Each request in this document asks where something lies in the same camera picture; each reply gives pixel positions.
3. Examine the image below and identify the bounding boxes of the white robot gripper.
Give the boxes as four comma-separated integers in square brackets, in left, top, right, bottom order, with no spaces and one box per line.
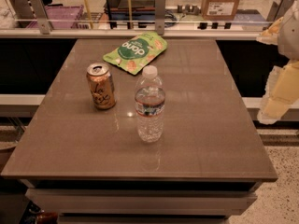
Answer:
[256,0,299,124]

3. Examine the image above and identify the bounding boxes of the clear plastic water bottle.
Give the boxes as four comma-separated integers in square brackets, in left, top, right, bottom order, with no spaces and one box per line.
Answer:
[135,65,165,143]

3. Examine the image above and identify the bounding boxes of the green rice chip bag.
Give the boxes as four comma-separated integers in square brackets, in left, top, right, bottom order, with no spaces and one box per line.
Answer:
[103,32,167,76]

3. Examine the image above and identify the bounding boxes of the glass railing with metal posts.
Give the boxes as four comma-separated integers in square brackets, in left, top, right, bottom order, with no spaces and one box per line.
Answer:
[1,0,296,39]

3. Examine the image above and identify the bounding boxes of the cardboard box with label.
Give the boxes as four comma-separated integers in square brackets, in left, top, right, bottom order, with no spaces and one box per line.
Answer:
[201,0,240,21]

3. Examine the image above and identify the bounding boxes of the orange and blue cart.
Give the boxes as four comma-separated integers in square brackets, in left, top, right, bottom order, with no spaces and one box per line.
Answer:
[100,0,169,33]

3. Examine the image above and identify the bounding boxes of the gold LaCroix soda can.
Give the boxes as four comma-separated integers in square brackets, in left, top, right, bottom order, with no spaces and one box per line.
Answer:
[86,63,116,109]

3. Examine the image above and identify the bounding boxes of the purple plastic crate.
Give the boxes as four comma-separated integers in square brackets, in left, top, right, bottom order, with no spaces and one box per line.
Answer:
[26,4,86,30]

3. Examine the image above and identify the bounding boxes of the grey table base drawers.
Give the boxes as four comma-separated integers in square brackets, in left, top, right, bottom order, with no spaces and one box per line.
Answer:
[25,188,257,218]

